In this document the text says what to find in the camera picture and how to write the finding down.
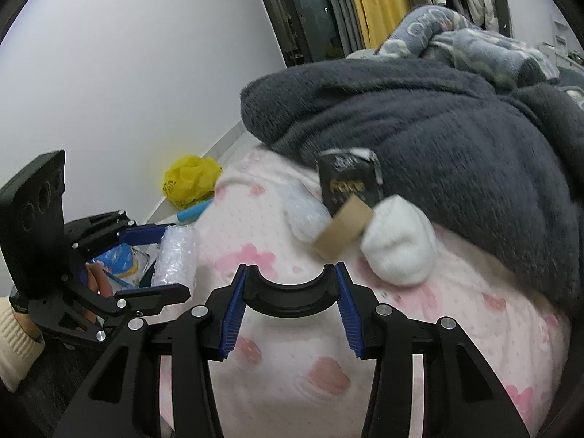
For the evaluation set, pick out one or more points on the blue-grey patterned fleece blanket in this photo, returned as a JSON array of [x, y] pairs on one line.
[[456, 36]]

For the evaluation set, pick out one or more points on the pink printed blanket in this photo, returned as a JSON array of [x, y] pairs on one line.
[[292, 374]]

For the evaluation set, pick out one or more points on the clear plastic bag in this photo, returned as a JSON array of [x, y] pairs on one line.
[[175, 255]]

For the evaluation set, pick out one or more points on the cardboard tape core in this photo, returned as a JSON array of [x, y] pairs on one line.
[[340, 232]]

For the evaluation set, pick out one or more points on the dark grey hanging garment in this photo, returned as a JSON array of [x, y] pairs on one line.
[[502, 4]]

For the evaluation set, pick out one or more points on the black face towel packet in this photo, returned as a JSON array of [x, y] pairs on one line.
[[342, 178]]

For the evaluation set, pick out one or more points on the dark teal waste bin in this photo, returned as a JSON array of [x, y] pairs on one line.
[[149, 278]]

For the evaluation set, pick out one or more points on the person's left forearm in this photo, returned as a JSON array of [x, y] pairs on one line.
[[13, 346]]

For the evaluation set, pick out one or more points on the yellow plastic bag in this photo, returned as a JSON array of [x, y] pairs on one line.
[[189, 178]]

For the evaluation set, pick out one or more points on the yellow curtain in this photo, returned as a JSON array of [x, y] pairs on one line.
[[378, 4]]

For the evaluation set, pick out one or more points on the grey curtain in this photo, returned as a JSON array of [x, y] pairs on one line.
[[346, 9]]

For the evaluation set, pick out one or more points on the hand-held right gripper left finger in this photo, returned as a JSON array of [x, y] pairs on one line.
[[235, 315]]

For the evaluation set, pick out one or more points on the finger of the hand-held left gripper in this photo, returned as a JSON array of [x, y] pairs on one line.
[[141, 235], [155, 295]]

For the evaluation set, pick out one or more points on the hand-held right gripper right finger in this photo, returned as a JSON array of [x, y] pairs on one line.
[[350, 315]]

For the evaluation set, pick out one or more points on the dark grey fleece blanket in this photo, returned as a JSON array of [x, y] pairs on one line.
[[433, 114]]

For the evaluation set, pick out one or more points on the blue snack packet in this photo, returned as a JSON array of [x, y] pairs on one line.
[[119, 259]]

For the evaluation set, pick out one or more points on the glass balcony door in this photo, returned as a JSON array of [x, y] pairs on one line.
[[310, 9]]

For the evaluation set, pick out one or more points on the person's left hand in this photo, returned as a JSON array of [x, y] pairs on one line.
[[96, 278]]

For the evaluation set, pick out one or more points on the white sock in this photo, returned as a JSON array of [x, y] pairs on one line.
[[305, 219], [397, 246]]

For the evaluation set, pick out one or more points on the white dressing table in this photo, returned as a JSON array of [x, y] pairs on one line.
[[560, 34]]

